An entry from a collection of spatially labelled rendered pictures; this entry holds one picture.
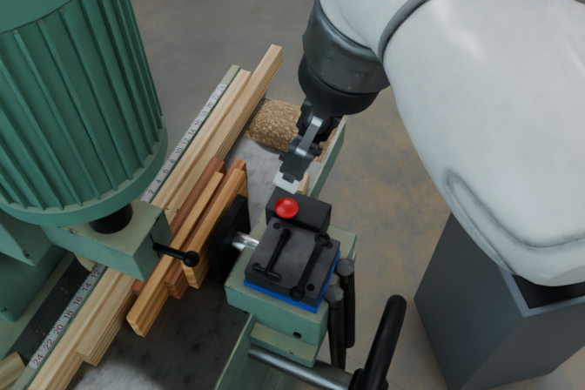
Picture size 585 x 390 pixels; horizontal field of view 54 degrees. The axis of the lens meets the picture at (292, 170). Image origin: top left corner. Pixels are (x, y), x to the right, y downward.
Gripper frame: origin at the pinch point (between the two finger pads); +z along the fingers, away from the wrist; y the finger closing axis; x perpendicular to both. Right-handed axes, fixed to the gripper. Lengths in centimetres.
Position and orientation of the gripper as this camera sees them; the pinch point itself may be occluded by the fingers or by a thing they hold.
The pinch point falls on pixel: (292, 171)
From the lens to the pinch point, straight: 66.1
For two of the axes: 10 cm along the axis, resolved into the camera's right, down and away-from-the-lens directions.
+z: -2.4, 4.8, 8.4
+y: -3.9, 7.5, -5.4
